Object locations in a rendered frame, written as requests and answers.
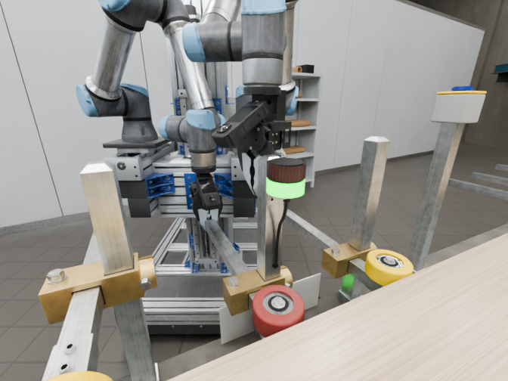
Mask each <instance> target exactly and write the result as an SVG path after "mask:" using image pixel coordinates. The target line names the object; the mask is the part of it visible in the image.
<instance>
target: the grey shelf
mask: <svg viewBox="0 0 508 381"><path fill-rule="evenodd" d="M323 79H324V74H314V73H296V72H292V80H293V81H294V82H295V84H296V87H298V88H299V92H301V93H302V97H301V98H298V99H297V104H296V110H295V113H294V114H293V115H292V116H285V120H294V119H301V120H309V122H310V126H306V127H292V128H291V141H290V146H296V145H297V146H299V147H304V148H305V151H304V152H301V153H291V154H287V158H295V159H299V160H303V161H305V162H306V173H305V182H308V181H310V187H314V174H315V165H316V156H317V148H318V131H319V122H320V113H321V97H322V88H323ZM286 142H289V129H285V143H286Z"/></svg>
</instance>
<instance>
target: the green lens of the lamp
mask: <svg viewBox="0 0 508 381"><path fill-rule="evenodd" d="M266 192H267V194H269V195H271V196H273V197H279V198H296V197H300V196H302V195H303V194H304V192H305V179H304V180H303V181H301V182H299V183H294V184H281V183H277V182H273V181H270V180H268V178H267V177H266Z"/></svg>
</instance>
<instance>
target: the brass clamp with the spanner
mask: <svg viewBox="0 0 508 381"><path fill-rule="evenodd" d="M231 277H237V279H238V282H239V286H238V287H237V288H230V287H229V286H228V282H229V278H231ZM222 284H223V298H224V301H225V303H226V306H227V307H228V310H229V312H230V314H231V316H234V315H236V314H240V313H242V312H245V311H248V310H250V308H249V294H250V293H254V292H257V291H259V290H260V289H262V288H264V287H267V286H270V285H281V286H285V287H289V288H291V289H292V287H293V278H292V275H291V273H290V271H289V269H288V268H287V267H286V266H284V265H282V266H281V267H280V276H279V277H276V278H273V279H270V280H267V281H264V280H263V278H262V277H261V275H260V274H259V272H257V269H253V270H251V271H246V272H243V273H241V274H236V275H234V276H230V277H226V278H223V279H222Z"/></svg>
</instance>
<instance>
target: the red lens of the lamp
mask: <svg viewBox="0 0 508 381"><path fill-rule="evenodd" d="M304 163H305V164H303V165H301V166H275V165H271V164H270V163H269V160H268V161H267V175H266V176H267V178H269V179H271V180H273V181H282V182H295V181H301V180H304V179H305V173H306V162H305V161H304Z"/></svg>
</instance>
